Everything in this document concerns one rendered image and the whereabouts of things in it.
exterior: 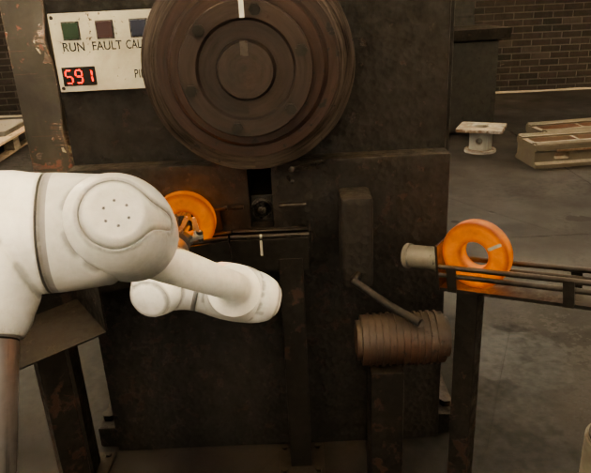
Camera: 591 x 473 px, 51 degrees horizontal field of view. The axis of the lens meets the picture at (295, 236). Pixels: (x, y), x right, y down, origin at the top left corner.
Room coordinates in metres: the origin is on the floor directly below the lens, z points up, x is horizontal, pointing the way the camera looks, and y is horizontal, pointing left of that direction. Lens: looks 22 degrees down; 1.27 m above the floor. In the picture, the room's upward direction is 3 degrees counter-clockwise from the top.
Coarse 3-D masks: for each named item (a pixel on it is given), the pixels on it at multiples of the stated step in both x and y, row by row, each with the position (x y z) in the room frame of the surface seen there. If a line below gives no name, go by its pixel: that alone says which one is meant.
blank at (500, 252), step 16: (464, 224) 1.27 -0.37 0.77; (480, 224) 1.24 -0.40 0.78; (448, 240) 1.29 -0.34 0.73; (464, 240) 1.26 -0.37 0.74; (480, 240) 1.24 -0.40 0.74; (496, 240) 1.22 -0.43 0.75; (448, 256) 1.29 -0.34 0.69; (464, 256) 1.28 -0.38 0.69; (496, 256) 1.22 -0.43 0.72; (512, 256) 1.22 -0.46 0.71; (464, 272) 1.26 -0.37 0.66
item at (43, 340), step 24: (96, 288) 1.18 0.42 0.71; (48, 312) 1.28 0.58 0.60; (72, 312) 1.27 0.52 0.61; (96, 312) 1.21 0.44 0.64; (48, 336) 1.17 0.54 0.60; (72, 336) 1.16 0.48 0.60; (96, 336) 1.15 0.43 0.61; (24, 360) 1.09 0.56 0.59; (48, 360) 1.16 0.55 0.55; (48, 384) 1.15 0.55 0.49; (48, 408) 1.15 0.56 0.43; (72, 408) 1.18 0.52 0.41; (72, 432) 1.17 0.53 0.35; (72, 456) 1.16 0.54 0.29
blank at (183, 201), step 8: (176, 192) 1.45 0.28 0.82; (184, 192) 1.44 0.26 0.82; (192, 192) 1.45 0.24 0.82; (168, 200) 1.43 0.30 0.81; (176, 200) 1.43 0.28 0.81; (184, 200) 1.43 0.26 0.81; (192, 200) 1.43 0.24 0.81; (200, 200) 1.43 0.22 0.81; (176, 208) 1.43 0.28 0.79; (184, 208) 1.43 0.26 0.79; (192, 208) 1.43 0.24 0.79; (200, 208) 1.43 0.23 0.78; (208, 208) 1.43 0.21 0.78; (200, 216) 1.43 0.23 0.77; (208, 216) 1.43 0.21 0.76; (200, 224) 1.43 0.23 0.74; (208, 224) 1.43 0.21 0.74; (192, 232) 1.44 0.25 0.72; (208, 232) 1.43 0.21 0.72
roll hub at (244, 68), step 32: (256, 0) 1.33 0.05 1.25; (224, 32) 1.34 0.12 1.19; (256, 32) 1.34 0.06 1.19; (288, 32) 1.33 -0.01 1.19; (192, 64) 1.33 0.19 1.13; (224, 64) 1.32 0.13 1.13; (256, 64) 1.32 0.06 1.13; (288, 64) 1.34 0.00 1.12; (224, 96) 1.34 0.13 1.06; (256, 96) 1.32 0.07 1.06; (288, 96) 1.33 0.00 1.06; (224, 128) 1.33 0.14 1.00; (256, 128) 1.33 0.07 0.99
